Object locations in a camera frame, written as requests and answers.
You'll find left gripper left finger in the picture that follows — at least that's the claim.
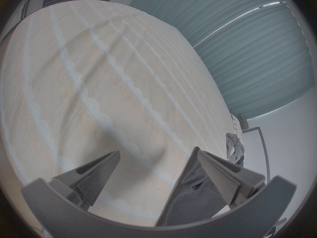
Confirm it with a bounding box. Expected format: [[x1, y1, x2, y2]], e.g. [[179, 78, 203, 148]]
[[50, 150, 121, 209]]

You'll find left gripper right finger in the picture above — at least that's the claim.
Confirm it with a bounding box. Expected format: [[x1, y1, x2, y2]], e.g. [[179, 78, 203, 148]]
[[198, 150, 267, 206]]

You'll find black long-sleeved top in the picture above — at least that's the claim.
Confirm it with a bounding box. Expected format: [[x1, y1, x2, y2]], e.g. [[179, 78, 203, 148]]
[[155, 146, 232, 228]]

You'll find bed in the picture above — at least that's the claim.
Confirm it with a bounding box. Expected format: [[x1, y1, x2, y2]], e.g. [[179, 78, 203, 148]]
[[0, 0, 269, 226]]

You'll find grey garment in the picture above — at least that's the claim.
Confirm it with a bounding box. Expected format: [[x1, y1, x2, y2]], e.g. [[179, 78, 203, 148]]
[[225, 132, 245, 162]]

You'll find white printed pillow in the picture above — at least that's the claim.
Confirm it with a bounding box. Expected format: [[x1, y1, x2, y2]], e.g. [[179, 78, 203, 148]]
[[230, 113, 242, 138]]

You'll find blue-green curtain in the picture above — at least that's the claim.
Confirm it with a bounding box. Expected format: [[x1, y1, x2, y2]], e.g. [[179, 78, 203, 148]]
[[193, 3, 313, 116], [129, 0, 281, 48]]

